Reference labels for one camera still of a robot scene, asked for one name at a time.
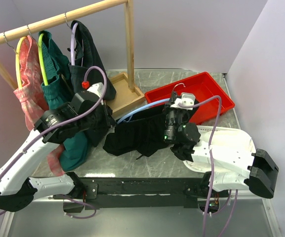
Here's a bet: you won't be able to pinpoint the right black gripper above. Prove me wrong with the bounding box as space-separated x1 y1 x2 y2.
163 91 184 143

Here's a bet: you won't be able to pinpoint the black shorts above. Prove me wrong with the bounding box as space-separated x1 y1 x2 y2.
102 106 180 160

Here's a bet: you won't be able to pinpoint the light blue hanger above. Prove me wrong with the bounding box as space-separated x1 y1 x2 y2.
116 82 185 125

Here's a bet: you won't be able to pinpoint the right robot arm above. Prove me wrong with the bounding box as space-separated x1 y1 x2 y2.
163 96 279 199

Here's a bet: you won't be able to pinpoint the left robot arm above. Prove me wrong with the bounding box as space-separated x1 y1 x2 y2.
0 83 115 212

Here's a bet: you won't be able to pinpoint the teal green shorts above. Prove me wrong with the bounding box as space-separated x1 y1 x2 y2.
39 31 88 172

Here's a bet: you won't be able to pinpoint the dark green shorts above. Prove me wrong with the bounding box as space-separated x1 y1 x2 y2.
69 20 117 148

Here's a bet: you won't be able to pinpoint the pink patterned shorts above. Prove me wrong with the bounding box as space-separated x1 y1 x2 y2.
13 35 66 177

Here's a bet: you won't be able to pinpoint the lilac hanger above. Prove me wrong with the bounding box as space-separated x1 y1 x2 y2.
70 23 79 66

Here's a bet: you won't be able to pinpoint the lime green hanger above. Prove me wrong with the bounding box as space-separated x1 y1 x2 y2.
38 33 48 86

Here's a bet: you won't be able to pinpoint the yellow hanger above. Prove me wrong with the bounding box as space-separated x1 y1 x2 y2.
15 36 27 89

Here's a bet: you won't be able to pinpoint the wooden clothes rack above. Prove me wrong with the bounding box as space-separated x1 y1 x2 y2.
0 0 145 118

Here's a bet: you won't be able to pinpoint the white perforated laundry basket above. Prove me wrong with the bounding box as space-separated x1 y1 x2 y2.
184 126 256 176

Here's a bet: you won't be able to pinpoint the red plastic tray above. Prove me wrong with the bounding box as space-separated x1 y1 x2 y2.
145 72 235 124

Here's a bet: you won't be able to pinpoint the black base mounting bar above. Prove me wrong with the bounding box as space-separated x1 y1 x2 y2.
52 176 230 211

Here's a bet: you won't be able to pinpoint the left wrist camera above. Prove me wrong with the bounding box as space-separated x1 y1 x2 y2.
81 81 104 98

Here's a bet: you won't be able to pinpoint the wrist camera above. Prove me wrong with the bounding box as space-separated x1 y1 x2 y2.
170 91 196 110
81 81 104 98

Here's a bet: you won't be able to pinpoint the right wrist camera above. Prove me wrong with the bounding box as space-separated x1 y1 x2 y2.
170 91 196 110

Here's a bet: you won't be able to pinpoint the aluminium rail frame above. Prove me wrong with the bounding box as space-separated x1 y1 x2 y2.
0 197 281 237

